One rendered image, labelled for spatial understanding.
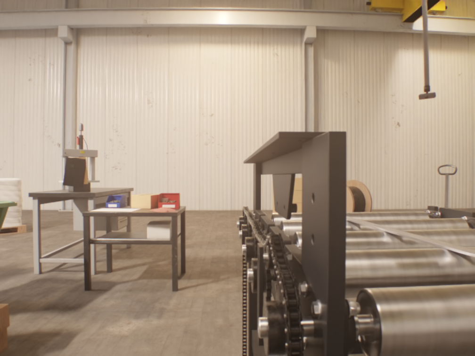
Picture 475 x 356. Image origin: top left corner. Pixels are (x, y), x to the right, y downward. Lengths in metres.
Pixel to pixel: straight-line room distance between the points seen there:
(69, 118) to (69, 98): 0.64
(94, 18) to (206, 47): 3.47
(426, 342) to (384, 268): 0.31
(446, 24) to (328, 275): 13.11
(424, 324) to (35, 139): 12.51
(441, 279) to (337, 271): 0.49
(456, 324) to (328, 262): 0.24
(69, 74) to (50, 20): 1.67
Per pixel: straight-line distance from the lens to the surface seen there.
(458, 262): 0.99
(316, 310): 0.54
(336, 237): 0.49
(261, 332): 0.59
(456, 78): 13.92
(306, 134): 0.57
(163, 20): 11.66
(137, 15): 11.89
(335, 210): 0.49
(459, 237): 1.35
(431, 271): 0.95
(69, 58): 12.59
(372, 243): 1.20
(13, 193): 7.65
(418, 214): 1.95
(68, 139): 12.08
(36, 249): 4.46
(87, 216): 3.59
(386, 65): 12.82
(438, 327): 0.63
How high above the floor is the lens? 1.10
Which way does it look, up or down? level
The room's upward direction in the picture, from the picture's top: straight up
